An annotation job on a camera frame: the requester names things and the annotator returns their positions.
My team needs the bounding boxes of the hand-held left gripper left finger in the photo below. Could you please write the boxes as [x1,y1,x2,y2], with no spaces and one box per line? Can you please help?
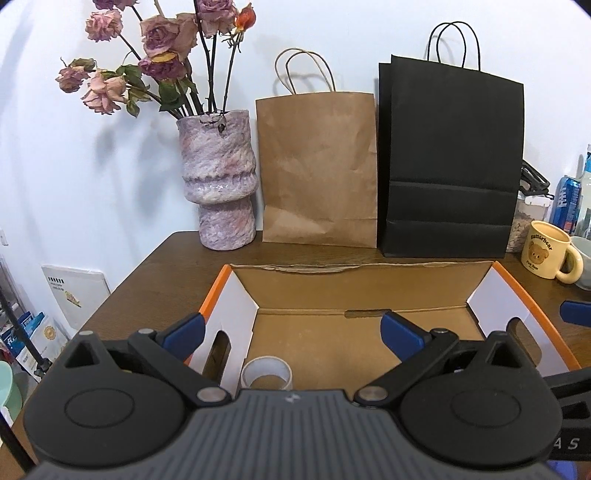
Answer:
[60,313,232,409]

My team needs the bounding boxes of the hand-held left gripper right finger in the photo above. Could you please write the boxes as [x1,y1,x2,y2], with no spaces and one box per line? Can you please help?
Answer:
[353,311,527,409]

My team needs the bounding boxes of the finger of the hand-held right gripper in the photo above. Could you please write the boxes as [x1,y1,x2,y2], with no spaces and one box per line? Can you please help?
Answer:
[560,300,591,328]

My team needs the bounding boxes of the orange and white cardboard box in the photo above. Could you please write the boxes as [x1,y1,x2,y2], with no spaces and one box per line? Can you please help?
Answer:
[185,261,581,403]

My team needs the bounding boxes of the white tape roll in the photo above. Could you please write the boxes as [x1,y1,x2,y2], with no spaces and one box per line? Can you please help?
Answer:
[240,356,294,392]

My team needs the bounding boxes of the white ceramic cup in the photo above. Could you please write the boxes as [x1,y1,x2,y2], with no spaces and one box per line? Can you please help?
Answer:
[570,235,591,291]

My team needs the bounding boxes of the yellow bear mug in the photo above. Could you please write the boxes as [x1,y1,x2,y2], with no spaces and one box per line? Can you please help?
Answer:
[521,220,583,284]

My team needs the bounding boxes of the clear food container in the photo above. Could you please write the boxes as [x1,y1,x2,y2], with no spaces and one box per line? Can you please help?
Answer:
[505,191,551,254]

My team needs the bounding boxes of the blue drink can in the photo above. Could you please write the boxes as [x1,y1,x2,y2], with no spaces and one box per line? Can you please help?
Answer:
[551,175,583,236]

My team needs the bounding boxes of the white flat box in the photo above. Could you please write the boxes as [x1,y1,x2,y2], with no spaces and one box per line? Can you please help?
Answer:
[41,264,112,340]

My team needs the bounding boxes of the clear glass bottle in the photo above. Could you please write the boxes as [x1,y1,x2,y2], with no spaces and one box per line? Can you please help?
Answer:
[575,143,591,239]

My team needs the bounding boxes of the black plastic lids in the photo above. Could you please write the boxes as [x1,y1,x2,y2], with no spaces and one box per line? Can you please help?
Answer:
[521,159,555,200]

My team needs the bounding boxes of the blue and white boxes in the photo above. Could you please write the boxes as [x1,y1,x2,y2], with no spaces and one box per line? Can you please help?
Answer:
[0,311,70,384]

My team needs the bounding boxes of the black stand pole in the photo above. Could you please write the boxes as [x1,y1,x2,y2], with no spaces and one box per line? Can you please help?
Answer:
[0,277,52,464]

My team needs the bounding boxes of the mottled purple ceramic vase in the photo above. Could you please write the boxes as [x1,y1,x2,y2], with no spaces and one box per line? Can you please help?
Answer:
[177,109,257,251]

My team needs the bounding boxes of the black paper bag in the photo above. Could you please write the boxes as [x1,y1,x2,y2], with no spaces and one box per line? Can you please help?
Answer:
[378,21,526,258]

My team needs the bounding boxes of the pale green stool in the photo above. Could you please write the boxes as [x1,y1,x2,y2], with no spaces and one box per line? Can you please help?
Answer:
[0,361,24,428]

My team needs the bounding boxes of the brown paper bag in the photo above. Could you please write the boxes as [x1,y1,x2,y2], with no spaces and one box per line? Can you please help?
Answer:
[255,47,379,249]

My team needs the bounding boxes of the dried rose bouquet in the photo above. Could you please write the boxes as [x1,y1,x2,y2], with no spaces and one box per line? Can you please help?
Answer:
[56,0,257,126]

